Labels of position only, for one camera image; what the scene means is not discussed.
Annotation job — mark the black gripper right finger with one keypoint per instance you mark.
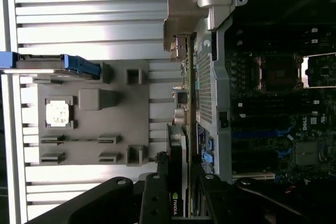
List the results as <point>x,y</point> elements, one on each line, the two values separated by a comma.
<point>220,200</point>

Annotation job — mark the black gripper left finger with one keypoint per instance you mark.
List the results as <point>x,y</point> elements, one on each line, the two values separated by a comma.
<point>155,195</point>

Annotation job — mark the black expansion slot blue latch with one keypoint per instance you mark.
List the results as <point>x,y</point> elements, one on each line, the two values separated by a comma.
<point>283,152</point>

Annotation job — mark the grey parts rack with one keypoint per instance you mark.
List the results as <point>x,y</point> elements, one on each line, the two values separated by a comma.
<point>105,124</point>

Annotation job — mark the green RAM stick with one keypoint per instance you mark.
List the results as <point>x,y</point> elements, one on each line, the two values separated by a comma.
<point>78,139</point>

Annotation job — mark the green motherboard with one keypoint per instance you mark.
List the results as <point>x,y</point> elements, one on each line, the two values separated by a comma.
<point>296,129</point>

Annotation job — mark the open black PC case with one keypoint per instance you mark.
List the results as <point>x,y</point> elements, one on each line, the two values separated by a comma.
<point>223,77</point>

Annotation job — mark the silver CPU chip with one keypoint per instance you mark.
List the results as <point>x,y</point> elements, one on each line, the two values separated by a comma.
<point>58,113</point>

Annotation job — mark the CPU socket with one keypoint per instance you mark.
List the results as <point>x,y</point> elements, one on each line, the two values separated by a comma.
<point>278,73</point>

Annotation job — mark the blue disk caddy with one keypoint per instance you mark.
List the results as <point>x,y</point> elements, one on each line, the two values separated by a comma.
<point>86,66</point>

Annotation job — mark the metal socket cover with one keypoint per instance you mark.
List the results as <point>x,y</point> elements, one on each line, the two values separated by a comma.
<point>305,77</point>

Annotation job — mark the silver hard disk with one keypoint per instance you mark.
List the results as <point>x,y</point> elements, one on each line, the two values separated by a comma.
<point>39,57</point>

